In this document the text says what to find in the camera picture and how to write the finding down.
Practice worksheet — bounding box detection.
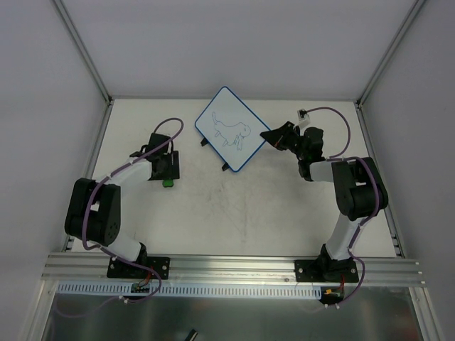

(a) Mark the green whiteboard eraser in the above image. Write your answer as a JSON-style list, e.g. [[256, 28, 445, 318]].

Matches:
[[162, 179, 174, 188]]

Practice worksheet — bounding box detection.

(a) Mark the blue framed whiteboard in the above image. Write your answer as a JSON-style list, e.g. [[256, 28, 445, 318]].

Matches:
[[194, 86, 270, 173]]

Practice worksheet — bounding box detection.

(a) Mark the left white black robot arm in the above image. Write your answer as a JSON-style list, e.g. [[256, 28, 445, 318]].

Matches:
[[64, 133, 180, 278]]

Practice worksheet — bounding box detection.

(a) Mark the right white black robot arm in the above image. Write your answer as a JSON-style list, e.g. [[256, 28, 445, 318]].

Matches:
[[260, 122, 388, 283]]

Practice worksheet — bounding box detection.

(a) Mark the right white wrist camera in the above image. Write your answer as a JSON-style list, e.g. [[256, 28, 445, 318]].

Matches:
[[296, 109, 311, 129]]

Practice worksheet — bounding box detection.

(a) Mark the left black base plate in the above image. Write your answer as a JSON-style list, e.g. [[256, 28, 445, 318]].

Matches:
[[107, 256, 171, 280]]

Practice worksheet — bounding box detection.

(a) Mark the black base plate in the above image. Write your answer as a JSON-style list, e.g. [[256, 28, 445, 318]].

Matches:
[[107, 256, 171, 280], [294, 258, 359, 283]]

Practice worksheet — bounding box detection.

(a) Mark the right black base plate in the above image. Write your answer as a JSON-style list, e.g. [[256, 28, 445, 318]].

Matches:
[[294, 258, 359, 283]]

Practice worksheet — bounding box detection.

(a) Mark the aluminium front rail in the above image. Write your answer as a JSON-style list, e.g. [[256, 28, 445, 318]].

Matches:
[[41, 252, 427, 287]]

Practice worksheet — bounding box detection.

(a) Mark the left aluminium frame post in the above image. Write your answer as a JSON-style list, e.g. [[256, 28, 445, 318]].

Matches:
[[50, 0, 112, 104]]

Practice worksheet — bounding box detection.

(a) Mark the aluminium frame post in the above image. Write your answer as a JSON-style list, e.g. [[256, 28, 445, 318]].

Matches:
[[355, 0, 427, 108], [50, 0, 112, 104]]

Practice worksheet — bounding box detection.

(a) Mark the white slotted cable duct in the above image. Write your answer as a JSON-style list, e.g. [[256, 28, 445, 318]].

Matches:
[[56, 281, 322, 300]]

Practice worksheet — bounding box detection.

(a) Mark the right aluminium frame post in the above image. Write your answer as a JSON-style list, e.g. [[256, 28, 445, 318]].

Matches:
[[355, 0, 427, 108]]

